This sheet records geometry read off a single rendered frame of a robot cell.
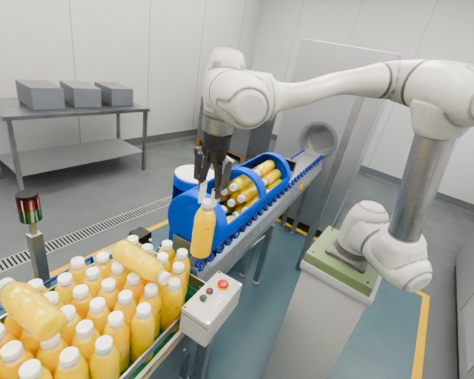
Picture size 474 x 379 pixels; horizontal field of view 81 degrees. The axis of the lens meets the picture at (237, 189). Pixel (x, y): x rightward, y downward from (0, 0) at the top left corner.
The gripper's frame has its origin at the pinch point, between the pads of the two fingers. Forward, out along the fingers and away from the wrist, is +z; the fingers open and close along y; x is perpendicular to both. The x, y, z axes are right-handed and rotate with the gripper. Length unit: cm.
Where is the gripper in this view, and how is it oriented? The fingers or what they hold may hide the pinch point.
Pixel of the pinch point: (208, 195)
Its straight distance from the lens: 87.1
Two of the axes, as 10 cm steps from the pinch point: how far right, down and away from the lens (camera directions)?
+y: -8.6, -3.5, 3.8
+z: -1.7, 8.8, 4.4
